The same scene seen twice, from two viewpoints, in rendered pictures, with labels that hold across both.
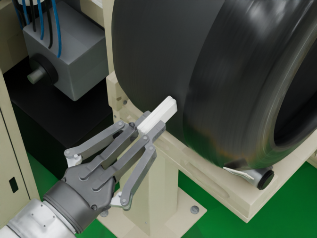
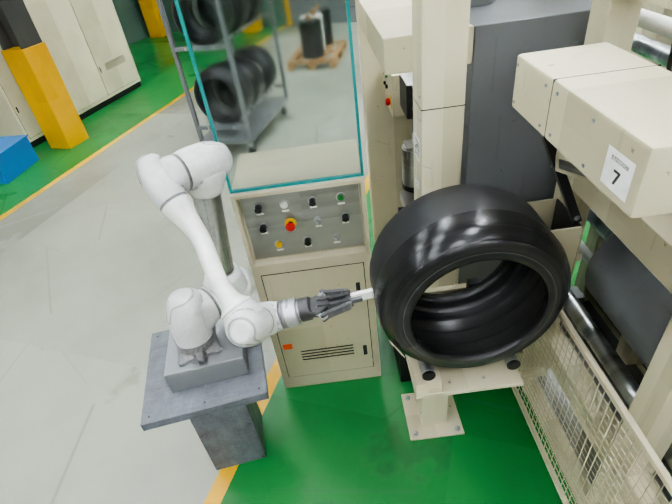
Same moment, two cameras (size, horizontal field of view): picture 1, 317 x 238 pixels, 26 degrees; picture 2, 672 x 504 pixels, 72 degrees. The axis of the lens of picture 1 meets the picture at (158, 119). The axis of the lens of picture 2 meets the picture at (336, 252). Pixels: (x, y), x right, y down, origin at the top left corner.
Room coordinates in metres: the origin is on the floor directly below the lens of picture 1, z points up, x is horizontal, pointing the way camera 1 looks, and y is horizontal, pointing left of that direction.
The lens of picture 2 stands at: (-0.18, -0.74, 2.19)
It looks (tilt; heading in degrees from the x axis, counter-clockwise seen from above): 37 degrees down; 48
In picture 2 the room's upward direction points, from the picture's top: 8 degrees counter-clockwise
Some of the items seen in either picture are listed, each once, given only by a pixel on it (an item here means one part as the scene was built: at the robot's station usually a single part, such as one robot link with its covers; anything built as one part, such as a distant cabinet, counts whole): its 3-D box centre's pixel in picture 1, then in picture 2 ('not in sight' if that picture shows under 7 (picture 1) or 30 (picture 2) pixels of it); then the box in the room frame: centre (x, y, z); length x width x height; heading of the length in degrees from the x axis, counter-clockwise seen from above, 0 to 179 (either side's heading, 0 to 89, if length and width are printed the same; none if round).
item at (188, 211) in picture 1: (149, 211); (431, 412); (1.02, 0.03, 0.01); 0.27 x 0.27 x 0.02; 47
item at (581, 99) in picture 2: not in sight; (615, 114); (0.99, -0.47, 1.71); 0.61 x 0.25 x 0.15; 47
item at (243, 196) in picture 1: (195, 145); (417, 348); (0.76, -0.08, 0.83); 0.36 x 0.09 x 0.06; 47
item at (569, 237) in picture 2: not in sight; (542, 247); (1.29, -0.27, 1.05); 0.20 x 0.15 x 0.30; 47
